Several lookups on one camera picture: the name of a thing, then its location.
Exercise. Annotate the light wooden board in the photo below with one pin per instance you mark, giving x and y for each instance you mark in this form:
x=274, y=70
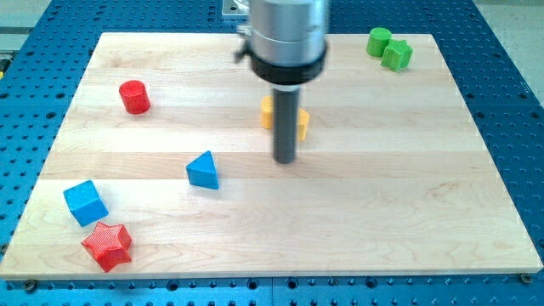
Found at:
x=393, y=177

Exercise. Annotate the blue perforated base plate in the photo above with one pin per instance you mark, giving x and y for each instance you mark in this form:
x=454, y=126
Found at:
x=44, y=75

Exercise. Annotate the green star block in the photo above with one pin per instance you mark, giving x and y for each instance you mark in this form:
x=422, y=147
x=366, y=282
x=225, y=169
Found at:
x=397, y=54

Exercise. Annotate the silver metal mounting bracket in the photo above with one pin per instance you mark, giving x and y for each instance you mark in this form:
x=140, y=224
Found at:
x=235, y=9

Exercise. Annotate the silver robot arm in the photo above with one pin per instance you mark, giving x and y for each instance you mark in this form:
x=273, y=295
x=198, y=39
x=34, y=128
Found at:
x=285, y=40

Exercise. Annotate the green cylinder block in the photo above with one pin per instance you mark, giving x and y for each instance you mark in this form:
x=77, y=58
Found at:
x=378, y=40

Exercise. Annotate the blue triangle block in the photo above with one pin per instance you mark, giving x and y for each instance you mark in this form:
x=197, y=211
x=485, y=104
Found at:
x=202, y=171

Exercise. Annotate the blue cube block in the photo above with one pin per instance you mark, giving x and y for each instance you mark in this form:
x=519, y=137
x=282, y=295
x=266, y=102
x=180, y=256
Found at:
x=84, y=203

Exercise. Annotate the red star block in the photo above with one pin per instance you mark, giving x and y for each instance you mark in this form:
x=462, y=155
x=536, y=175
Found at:
x=109, y=245

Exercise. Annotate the red cylinder block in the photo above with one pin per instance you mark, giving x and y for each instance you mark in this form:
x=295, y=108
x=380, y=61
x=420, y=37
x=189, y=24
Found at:
x=134, y=97

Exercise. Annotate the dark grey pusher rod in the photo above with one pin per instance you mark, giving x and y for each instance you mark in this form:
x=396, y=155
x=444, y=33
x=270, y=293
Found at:
x=285, y=123

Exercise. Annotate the yellow block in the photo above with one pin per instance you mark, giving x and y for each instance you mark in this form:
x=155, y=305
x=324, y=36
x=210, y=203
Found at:
x=267, y=117

